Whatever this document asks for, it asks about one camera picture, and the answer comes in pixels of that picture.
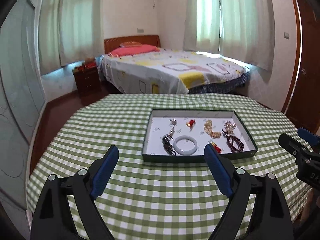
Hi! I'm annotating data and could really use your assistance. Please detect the white jade bangle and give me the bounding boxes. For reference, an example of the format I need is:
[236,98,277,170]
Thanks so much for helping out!
[173,135,198,156]

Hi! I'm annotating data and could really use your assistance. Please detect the green white tray box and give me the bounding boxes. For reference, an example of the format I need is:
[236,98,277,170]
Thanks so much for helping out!
[142,109,258,163]

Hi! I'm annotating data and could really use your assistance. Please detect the white wardrobe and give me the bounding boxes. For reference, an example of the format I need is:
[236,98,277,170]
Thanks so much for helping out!
[0,0,47,205]

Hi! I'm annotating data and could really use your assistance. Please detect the white curtain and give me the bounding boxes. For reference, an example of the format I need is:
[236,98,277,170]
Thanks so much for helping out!
[183,0,275,71]
[39,0,103,75]

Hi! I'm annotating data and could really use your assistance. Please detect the silver crystal brooch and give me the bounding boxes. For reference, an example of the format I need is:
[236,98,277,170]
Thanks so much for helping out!
[170,119,177,127]

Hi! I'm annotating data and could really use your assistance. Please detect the right white curtain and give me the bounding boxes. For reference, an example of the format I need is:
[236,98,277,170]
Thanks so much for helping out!
[183,0,275,71]

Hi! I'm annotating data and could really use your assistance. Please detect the wooden door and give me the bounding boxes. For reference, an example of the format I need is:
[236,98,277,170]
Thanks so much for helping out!
[281,0,319,133]

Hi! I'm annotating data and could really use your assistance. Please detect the left white curtain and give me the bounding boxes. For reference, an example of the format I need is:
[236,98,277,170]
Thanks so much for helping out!
[39,0,103,75]

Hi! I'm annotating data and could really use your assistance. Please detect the orange patterned pillow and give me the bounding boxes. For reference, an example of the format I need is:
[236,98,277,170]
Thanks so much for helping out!
[119,41,142,48]

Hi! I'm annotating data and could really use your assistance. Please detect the pink pearl brooch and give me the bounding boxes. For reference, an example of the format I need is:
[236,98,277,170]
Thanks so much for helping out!
[224,121,236,135]

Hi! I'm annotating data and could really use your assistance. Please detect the bed with patterned sheet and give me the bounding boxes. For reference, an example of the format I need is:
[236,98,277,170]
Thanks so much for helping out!
[98,48,250,94]

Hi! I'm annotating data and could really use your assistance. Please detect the dark red bead necklace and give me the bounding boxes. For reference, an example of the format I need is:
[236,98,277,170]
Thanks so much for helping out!
[222,129,245,153]

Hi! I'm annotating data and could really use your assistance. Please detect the cream pearl necklace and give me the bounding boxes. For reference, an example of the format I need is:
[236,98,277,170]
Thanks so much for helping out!
[203,119,222,139]

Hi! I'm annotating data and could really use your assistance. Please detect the dark wooden nightstand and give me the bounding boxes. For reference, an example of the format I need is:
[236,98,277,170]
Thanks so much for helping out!
[73,65,101,97]

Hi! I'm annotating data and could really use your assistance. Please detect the silver rhinestone hair clip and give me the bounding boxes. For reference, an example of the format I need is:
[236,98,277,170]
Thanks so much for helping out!
[167,127,175,138]

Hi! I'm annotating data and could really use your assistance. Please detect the red knot gold charm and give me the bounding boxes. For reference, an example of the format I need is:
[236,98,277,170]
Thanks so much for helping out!
[186,119,196,131]

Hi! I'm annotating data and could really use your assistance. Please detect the red boxes on nightstand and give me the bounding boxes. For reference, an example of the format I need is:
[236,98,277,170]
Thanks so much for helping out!
[73,57,97,73]

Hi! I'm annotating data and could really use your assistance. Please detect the pink pillow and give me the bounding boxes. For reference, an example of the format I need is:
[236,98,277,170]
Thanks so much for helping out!
[108,44,160,57]

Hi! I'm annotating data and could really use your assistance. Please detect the black cord pendant necklace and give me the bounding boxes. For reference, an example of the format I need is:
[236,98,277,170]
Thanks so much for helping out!
[162,134,176,156]

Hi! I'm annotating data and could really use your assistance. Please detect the wall light switch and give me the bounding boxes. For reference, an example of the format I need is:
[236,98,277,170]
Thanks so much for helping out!
[284,33,290,40]

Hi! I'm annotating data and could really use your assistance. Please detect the wooden headboard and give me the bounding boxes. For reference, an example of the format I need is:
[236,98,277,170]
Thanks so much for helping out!
[104,35,161,54]

